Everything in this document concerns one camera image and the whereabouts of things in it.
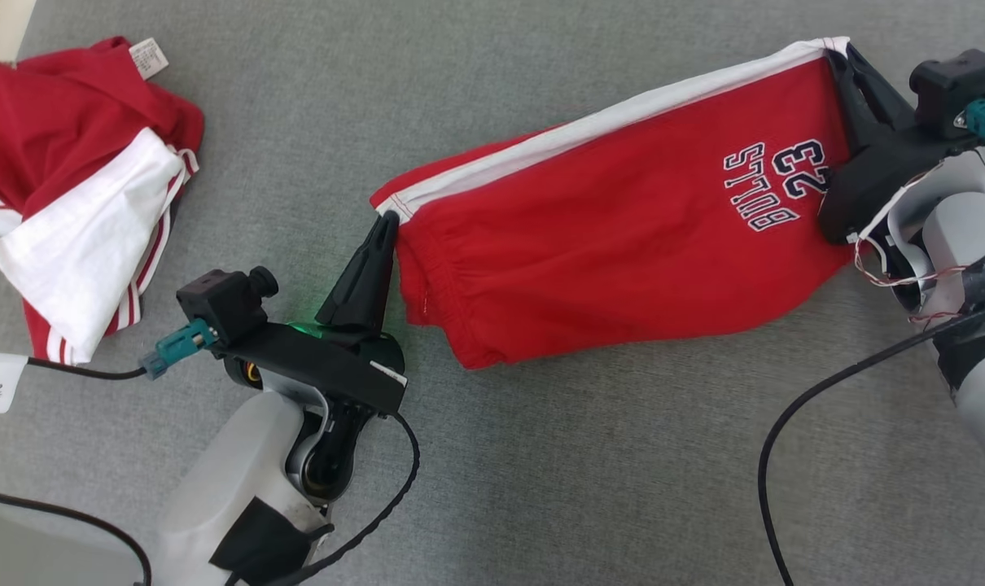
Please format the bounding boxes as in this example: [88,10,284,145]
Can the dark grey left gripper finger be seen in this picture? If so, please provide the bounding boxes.
[316,213,391,328]
[361,211,401,335]

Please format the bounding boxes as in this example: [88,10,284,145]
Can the red shorts with white stripe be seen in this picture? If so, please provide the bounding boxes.
[370,37,861,371]

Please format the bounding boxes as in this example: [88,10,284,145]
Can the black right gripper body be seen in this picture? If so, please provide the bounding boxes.
[817,120,983,245]

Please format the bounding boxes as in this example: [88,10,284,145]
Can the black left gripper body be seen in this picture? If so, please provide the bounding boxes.
[222,321,409,417]

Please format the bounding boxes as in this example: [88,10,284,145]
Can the red shirt with white sleeves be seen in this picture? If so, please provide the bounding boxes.
[0,36,206,365]

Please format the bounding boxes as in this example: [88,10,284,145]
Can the thin red white wires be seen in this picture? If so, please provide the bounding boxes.
[847,169,975,328]

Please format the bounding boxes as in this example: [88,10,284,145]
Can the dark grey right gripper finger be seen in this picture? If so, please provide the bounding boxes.
[841,41,918,145]
[824,49,878,161]

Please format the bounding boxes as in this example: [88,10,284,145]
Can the black cable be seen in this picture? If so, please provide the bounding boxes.
[757,300,985,586]
[0,485,152,586]
[0,352,148,382]
[224,410,422,586]

